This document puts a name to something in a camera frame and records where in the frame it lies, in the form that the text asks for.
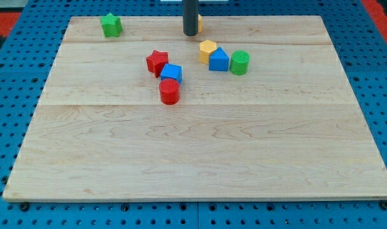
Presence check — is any blue triangle block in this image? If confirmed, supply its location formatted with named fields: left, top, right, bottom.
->
left=208, top=47, right=229, bottom=71

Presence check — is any yellow heart block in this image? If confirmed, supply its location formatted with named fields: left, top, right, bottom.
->
left=198, top=14, right=203, bottom=33

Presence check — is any red cylinder block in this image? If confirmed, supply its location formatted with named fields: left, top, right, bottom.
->
left=158, top=78, right=179, bottom=105

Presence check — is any blue cube block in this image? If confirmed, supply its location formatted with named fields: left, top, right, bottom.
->
left=160, top=64, right=183, bottom=84

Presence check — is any red star block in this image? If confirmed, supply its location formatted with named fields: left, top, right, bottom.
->
left=146, top=50, right=169, bottom=78

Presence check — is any yellow hexagon block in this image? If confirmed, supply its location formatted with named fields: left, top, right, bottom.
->
left=199, top=40, right=217, bottom=64

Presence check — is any green cylinder block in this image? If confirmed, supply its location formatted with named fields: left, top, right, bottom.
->
left=230, top=50, right=250, bottom=76

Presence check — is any light wooden board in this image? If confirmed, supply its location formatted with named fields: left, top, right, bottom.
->
left=3, top=16, right=387, bottom=202

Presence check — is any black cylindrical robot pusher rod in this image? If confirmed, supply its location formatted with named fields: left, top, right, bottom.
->
left=182, top=0, right=199, bottom=36

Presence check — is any green star block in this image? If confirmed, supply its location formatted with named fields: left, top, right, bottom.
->
left=100, top=13, right=123, bottom=38

